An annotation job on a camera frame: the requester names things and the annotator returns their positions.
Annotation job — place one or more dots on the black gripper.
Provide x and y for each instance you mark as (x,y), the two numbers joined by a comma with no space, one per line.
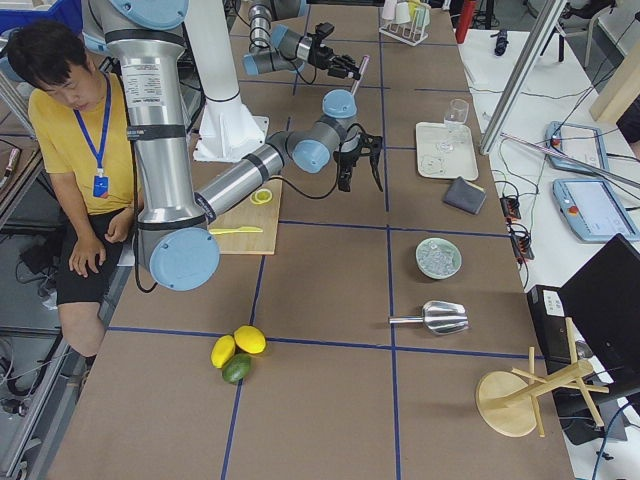
(316,54)
(347,159)

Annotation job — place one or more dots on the steel muddler black tip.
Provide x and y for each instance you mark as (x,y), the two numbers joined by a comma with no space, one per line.
(362,71)

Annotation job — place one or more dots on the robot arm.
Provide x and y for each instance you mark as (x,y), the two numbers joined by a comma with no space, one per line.
(165,103)
(275,47)

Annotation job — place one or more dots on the yellow lemon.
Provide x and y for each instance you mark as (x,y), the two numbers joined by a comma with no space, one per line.
(223,350)
(250,339)

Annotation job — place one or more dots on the wooden cup tree stand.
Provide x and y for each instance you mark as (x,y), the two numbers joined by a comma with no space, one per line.
(508,401)

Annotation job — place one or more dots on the cream bear tray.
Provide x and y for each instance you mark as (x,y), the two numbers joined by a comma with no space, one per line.
(441,157)

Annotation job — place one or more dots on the clear wine glass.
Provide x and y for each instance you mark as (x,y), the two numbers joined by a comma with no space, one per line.
(454,117)

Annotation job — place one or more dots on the green bowl of ice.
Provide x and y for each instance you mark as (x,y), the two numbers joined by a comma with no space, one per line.
(438,258)

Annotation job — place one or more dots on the wooden cutting board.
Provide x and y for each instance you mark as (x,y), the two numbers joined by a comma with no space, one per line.
(248,214)

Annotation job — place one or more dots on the red cylinder bottle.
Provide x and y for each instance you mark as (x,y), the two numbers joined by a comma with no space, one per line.
(465,20)

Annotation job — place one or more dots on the yellow plastic knife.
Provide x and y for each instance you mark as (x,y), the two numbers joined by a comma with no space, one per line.
(235,230)

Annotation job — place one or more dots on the metal ice scoop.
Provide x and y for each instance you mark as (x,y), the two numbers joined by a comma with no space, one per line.
(438,317)

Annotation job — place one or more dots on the far teach pendant tablet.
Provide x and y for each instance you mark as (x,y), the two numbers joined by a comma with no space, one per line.
(579,142)

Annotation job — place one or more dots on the teach pendant tablet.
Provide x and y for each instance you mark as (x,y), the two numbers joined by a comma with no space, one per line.
(592,210)
(579,142)

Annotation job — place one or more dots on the green lime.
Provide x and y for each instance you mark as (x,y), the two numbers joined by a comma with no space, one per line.
(237,368)

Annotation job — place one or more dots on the near teach pendant tablet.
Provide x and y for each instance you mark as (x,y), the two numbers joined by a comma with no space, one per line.
(592,210)

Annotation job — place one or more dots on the person in yellow shirt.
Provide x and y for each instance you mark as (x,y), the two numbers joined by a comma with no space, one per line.
(79,117)

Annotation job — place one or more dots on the black monitor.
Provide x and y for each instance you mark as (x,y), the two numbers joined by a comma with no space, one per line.
(602,298)

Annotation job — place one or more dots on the white wire cup rack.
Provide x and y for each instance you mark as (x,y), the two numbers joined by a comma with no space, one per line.
(405,21)

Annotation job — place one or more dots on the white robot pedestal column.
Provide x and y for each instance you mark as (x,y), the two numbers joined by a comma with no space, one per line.
(228,130)

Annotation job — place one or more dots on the aluminium frame post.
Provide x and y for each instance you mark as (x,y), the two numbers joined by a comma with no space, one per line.
(542,28)

